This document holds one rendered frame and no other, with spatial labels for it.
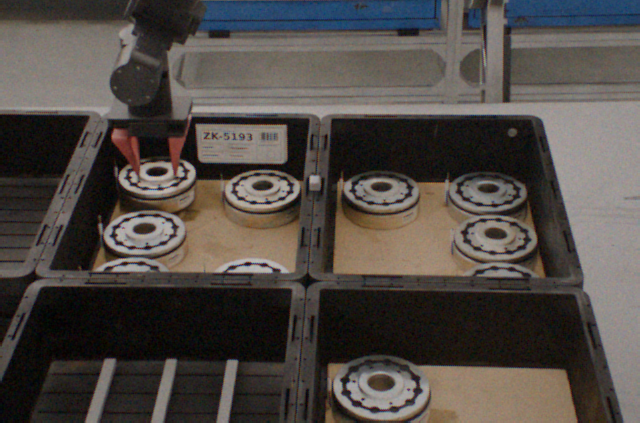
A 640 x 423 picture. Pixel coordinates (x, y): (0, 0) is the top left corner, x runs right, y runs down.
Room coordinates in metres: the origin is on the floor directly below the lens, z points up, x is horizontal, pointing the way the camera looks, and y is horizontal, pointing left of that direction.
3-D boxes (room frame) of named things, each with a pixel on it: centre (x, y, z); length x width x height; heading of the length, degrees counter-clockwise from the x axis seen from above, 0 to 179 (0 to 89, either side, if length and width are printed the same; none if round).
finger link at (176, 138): (1.39, 0.21, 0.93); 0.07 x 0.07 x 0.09; 87
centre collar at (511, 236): (1.26, -0.22, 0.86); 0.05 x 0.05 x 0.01
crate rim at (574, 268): (1.26, -0.14, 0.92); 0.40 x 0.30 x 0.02; 177
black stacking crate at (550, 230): (1.26, -0.14, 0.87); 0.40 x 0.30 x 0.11; 177
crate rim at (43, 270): (1.28, 0.16, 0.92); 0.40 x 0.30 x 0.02; 177
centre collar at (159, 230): (1.28, 0.22, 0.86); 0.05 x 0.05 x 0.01
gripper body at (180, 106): (1.39, 0.22, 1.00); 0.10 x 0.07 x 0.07; 87
